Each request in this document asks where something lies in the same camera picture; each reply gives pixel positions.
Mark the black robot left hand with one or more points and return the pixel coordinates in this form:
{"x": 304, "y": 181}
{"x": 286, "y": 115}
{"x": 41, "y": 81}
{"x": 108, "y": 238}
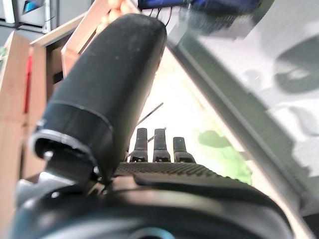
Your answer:
{"x": 107, "y": 79}

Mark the green white napa cabbage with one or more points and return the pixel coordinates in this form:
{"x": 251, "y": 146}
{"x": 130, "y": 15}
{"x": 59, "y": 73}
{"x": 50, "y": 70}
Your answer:
{"x": 224, "y": 154}

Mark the light wooden slatted crate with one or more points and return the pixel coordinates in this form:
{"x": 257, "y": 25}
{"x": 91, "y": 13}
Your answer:
{"x": 79, "y": 37}
{"x": 12, "y": 99}
{"x": 179, "y": 112}

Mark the white desk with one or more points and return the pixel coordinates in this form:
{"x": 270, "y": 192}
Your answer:
{"x": 37, "y": 17}

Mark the wooden display shelf frame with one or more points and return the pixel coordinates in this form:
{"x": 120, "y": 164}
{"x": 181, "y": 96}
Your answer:
{"x": 57, "y": 31}

